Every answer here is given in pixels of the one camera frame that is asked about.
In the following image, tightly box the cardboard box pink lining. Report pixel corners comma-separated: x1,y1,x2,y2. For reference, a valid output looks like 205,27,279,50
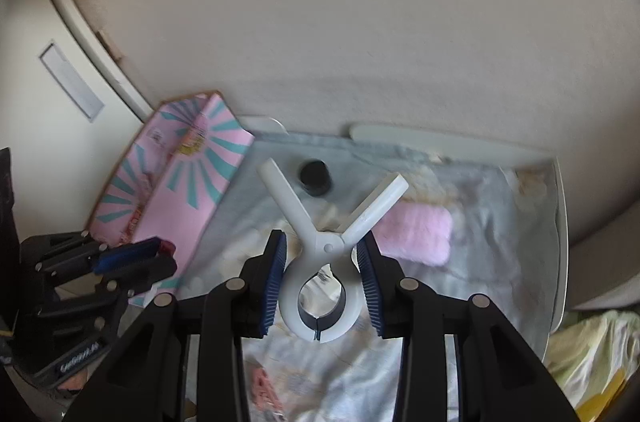
88,92,254,307

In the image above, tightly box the large white plastic clip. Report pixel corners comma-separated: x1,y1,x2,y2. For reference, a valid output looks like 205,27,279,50
258,159,408,343

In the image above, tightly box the floral light blue cloth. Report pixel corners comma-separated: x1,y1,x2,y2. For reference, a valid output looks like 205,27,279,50
178,133,560,421

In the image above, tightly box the yellow green blanket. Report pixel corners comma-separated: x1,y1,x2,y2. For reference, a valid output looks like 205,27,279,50
544,311,639,421

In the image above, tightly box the grey recessed door handle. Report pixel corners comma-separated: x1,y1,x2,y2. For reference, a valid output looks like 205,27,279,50
39,42,104,122

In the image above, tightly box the door hinge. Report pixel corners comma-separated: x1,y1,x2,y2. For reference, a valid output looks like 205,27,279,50
96,29,124,65

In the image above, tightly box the black cosmetic jar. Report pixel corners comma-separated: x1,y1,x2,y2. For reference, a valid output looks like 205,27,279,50
297,159,332,197

